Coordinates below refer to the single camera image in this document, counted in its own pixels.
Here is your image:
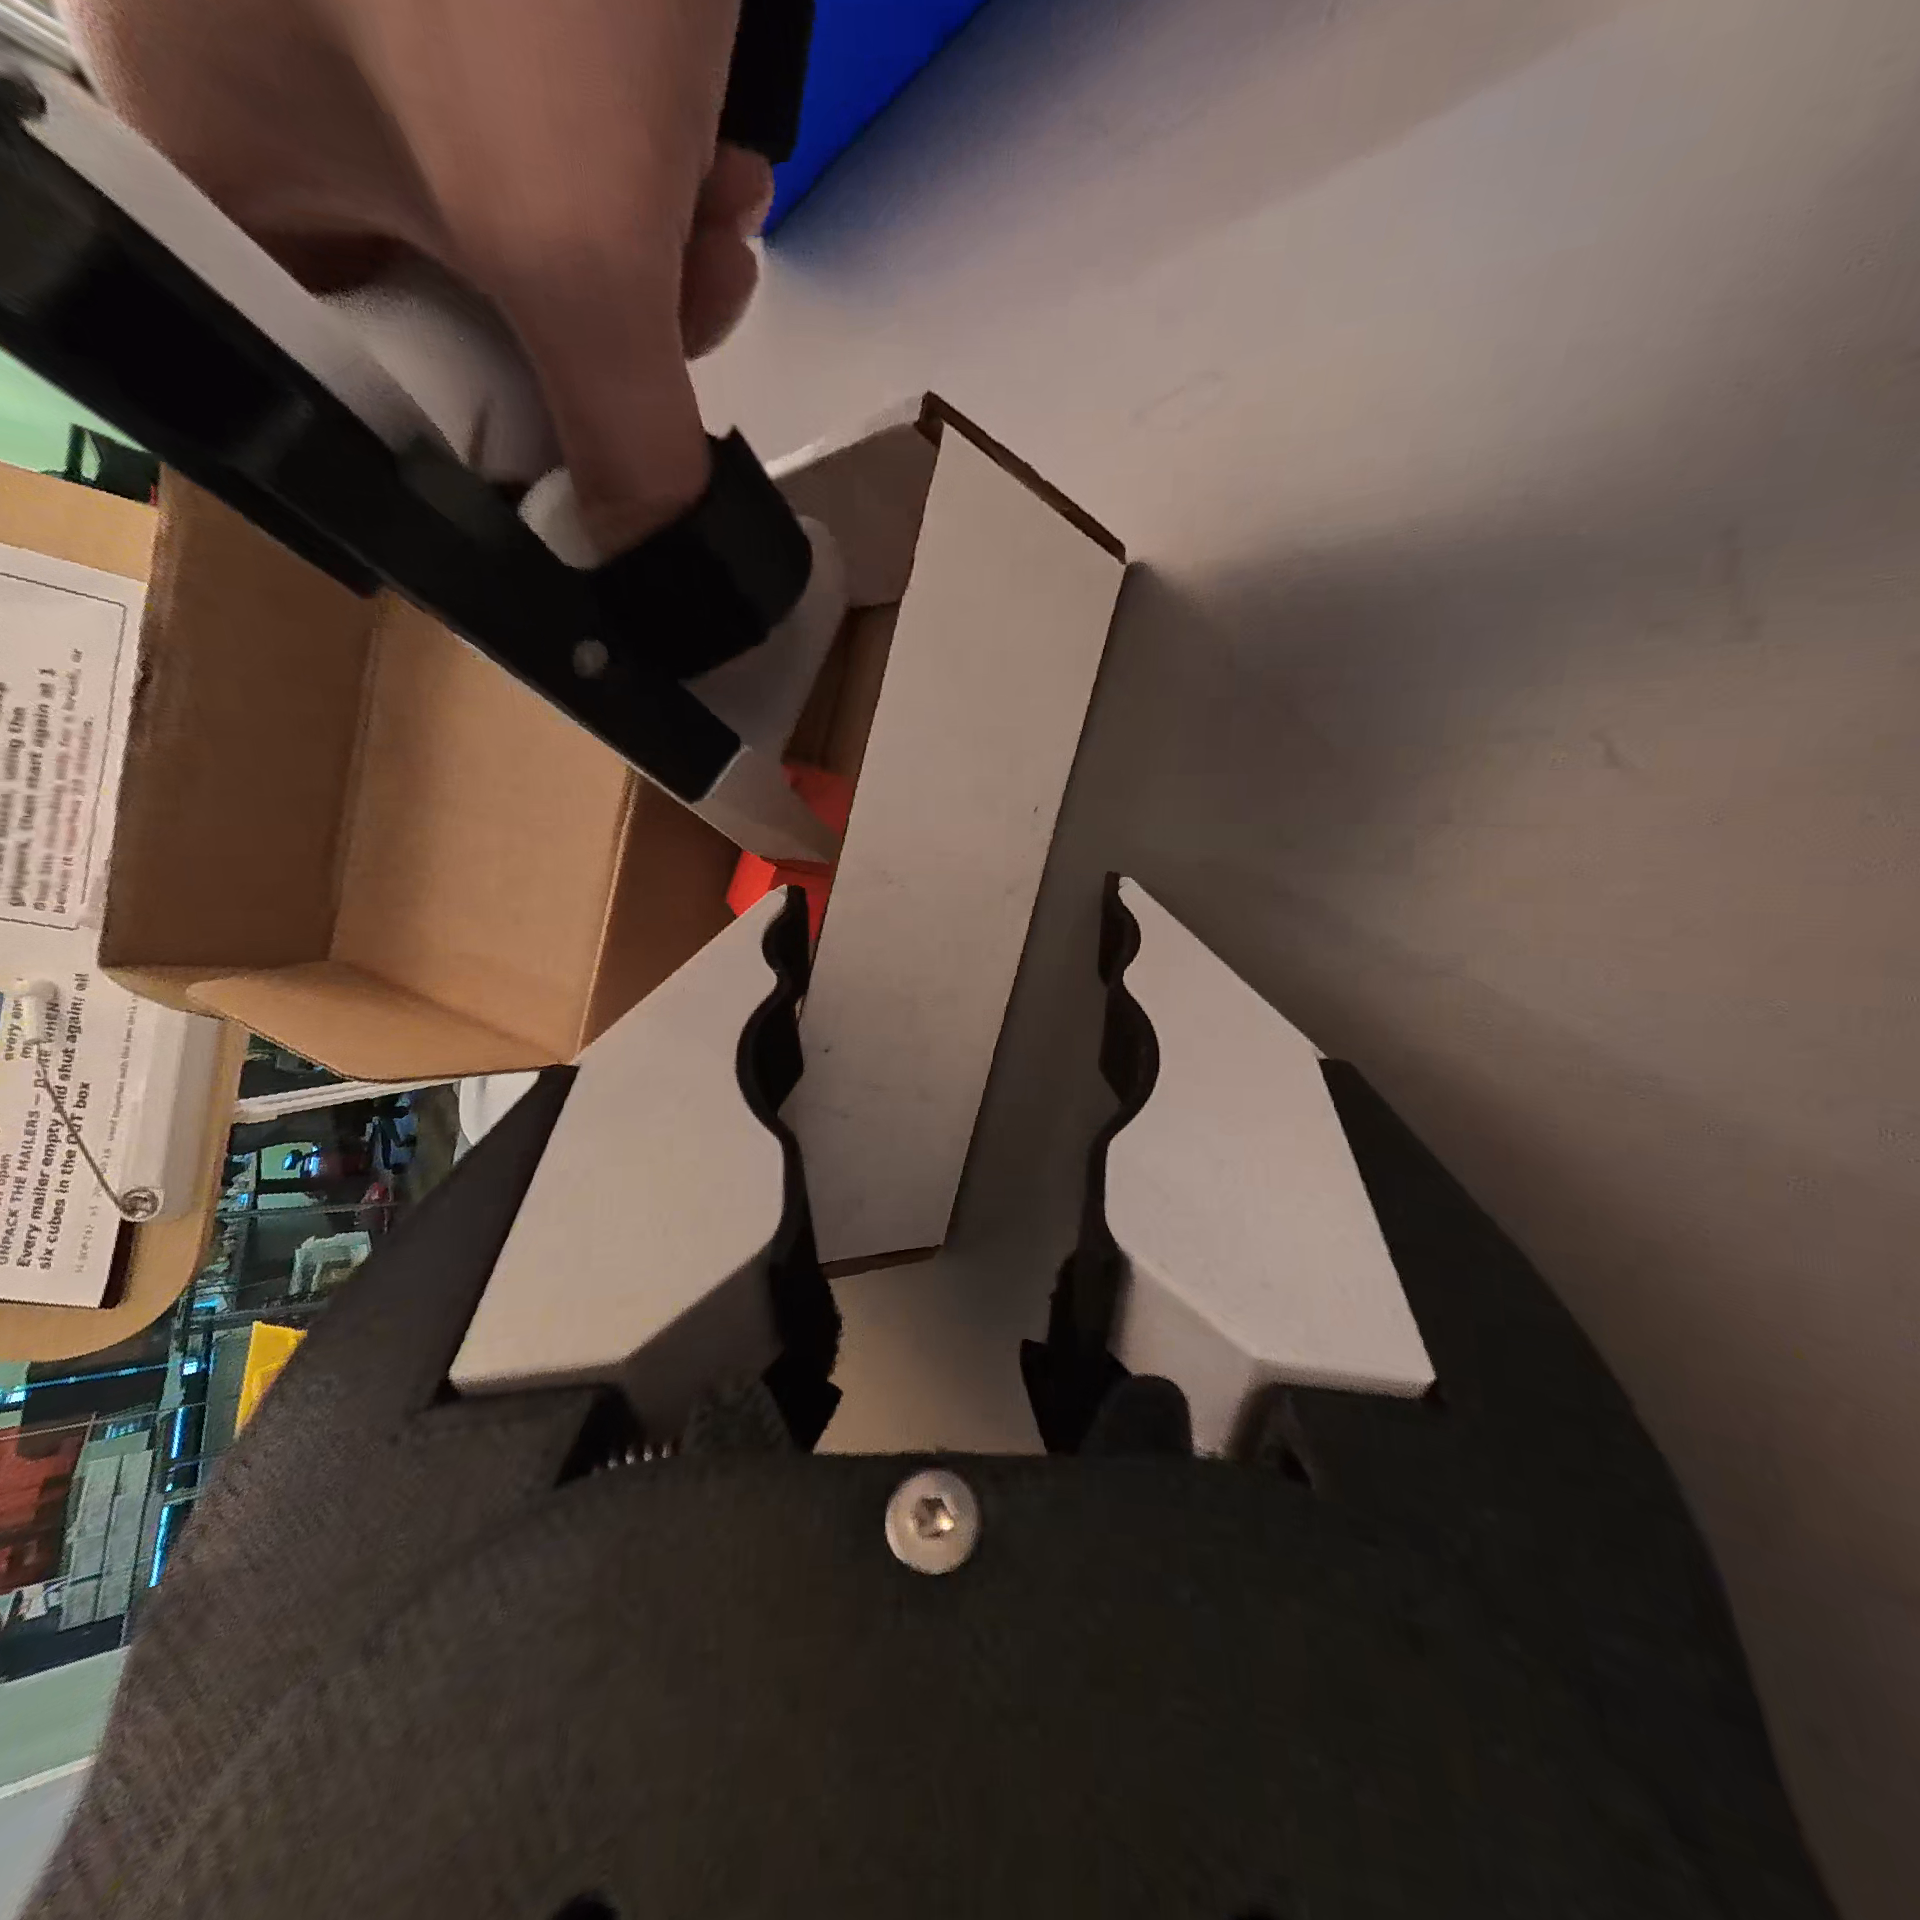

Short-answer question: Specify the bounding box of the blue plastic bin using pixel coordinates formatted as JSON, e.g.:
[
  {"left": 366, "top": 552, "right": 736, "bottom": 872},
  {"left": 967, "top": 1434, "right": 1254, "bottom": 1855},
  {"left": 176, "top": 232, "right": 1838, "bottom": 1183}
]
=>
[{"left": 762, "top": 0, "right": 995, "bottom": 242}]

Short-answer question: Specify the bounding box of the white instruction sheet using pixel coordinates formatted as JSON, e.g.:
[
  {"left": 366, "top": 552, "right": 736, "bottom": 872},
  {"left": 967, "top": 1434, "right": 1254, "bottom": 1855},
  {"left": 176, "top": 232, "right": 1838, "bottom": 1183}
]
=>
[{"left": 0, "top": 540, "right": 204, "bottom": 1311}]

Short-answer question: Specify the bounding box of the person's right hand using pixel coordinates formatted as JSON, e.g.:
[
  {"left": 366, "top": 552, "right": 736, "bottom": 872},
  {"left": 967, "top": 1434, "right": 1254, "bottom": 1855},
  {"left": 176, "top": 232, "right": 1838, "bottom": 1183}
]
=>
[{"left": 58, "top": 0, "right": 780, "bottom": 570}]

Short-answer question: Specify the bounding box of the wooden display board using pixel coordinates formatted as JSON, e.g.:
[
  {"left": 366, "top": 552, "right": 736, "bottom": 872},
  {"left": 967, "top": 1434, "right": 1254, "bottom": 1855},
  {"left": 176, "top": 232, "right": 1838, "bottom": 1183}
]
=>
[{"left": 0, "top": 457, "right": 253, "bottom": 1362}]

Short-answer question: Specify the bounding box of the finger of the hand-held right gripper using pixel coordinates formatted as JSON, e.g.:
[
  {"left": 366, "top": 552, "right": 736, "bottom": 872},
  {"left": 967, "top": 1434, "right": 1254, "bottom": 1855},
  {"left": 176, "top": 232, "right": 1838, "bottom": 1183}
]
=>
[{"left": 688, "top": 600, "right": 846, "bottom": 868}]

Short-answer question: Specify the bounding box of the wire page holder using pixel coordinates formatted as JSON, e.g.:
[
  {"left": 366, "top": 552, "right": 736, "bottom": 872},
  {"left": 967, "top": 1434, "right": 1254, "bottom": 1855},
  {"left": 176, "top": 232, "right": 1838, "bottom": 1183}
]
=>
[{"left": 11, "top": 978, "right": 170, "bottom": 1225}]

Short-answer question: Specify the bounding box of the red cube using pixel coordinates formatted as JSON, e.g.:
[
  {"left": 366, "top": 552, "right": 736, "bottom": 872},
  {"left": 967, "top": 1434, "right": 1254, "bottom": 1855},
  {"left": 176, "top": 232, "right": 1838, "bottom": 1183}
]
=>
[{"left": 726, "top": 762, "right": 860, "bottom": 921}]

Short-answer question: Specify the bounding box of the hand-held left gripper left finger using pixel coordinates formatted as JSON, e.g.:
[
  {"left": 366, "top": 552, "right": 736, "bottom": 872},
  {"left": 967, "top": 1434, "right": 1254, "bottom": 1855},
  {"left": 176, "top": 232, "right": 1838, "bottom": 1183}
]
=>
[{"left": 448, "top": 885, "right": 846, "bottom": 1455}]

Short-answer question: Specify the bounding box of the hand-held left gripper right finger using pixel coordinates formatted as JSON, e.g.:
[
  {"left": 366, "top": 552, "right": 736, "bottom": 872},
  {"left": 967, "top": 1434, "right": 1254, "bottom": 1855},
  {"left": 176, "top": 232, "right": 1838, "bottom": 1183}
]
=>
[{"left": 1020, "top": 874, "right": 1442, "bottom": 1456}]

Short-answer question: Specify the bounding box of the white cardboard mailer box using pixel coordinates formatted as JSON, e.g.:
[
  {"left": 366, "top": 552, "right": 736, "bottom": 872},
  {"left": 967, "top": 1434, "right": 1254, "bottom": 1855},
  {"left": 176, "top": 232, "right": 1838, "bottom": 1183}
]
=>
[{"left": 94, "top": 394, "right": 1131, "bottom": 1280}]

